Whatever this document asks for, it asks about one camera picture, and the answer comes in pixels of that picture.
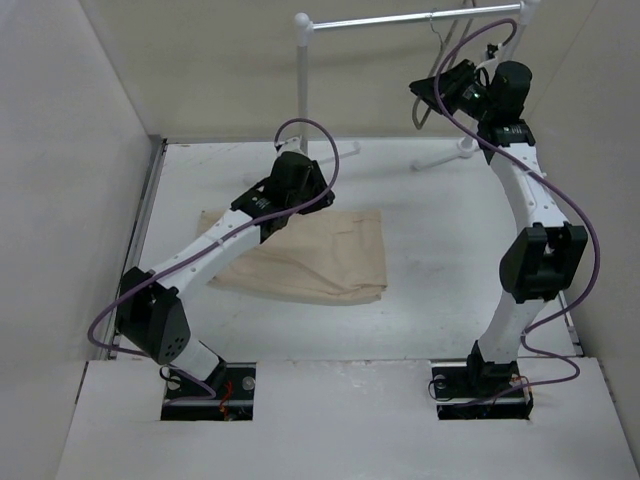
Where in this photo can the grey wire hanger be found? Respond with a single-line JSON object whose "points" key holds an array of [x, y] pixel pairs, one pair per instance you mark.
{"points": [[418, 120]]}

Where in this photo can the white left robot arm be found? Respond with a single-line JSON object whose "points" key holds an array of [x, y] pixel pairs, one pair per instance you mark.
{"points": [[152, 315]]}

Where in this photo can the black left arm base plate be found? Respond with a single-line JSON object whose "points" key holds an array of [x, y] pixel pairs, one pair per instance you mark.
{"points": [[228, 399]]}

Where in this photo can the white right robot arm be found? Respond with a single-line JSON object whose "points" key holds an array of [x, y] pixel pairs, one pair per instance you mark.
{"points": [[543, 259]]}

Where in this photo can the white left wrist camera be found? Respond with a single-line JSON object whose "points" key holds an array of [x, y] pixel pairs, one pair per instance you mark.
{"points": [[292, 144]]}

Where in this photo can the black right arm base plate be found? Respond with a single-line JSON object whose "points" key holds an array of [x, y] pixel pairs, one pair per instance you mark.
{"points": [[462, 393]]}

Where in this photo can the beige trousers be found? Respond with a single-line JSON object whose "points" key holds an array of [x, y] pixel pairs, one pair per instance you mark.
{"points": [[330, 257]]}

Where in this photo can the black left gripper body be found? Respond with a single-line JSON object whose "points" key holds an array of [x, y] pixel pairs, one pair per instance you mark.
{"points": [[312, 187]]}

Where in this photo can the white clothes rack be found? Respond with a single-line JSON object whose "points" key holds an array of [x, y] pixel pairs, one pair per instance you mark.
{"points": [[522, 11]]}

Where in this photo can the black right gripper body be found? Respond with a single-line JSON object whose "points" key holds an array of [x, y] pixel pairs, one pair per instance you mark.
{"points": [[463, 94]]}

